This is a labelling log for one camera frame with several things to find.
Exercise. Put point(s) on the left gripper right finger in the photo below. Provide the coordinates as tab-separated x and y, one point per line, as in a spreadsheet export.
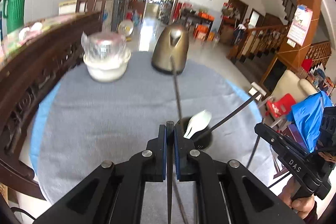
227	192

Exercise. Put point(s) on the wall calendar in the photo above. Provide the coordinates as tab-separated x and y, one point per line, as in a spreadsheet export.
299	26

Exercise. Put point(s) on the grey table cloth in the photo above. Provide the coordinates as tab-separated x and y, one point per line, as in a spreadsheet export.
90	122

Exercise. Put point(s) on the small white fan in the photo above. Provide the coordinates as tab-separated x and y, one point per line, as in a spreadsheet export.
126	27

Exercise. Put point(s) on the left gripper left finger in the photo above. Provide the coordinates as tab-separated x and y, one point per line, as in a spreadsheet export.
112	193

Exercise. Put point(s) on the small white stool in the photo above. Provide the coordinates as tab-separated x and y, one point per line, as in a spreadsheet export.
256	89

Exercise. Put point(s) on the person's right hand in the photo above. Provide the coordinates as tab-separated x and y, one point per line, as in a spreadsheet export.
306	207

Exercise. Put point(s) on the white plastic spoon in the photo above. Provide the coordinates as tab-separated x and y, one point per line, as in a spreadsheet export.
197	123

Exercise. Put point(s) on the dark carved wooden sideboard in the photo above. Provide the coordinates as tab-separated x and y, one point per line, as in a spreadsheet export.
27	76

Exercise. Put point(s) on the bronze electric kettle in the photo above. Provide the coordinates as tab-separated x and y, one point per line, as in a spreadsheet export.
173	43

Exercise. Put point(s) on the dark wooden side table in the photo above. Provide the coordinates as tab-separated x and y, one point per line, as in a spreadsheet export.
203	22

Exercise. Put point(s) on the white bowl with plastic bag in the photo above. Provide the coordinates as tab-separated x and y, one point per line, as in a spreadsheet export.
106	55

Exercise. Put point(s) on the white chest freezer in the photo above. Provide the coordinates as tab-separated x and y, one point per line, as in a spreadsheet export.
107	16

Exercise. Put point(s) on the dark wooden chopstick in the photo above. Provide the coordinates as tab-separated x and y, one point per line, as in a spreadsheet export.
170	158
176	89

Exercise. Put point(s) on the dark grey utensil holder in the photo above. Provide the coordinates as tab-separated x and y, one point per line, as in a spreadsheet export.
202	143

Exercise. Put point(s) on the green thermos jug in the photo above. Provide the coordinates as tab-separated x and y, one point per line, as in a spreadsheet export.
13	13

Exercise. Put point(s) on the red plastic chair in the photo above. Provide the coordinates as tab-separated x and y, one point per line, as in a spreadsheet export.
278	108

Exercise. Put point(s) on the blue table cover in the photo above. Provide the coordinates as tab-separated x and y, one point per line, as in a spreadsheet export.
39	126

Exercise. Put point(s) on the wooden staircase railing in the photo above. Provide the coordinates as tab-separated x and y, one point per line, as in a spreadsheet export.
263	40

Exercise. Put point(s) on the blue plastic bag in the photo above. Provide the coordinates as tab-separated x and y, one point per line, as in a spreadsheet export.
307	116

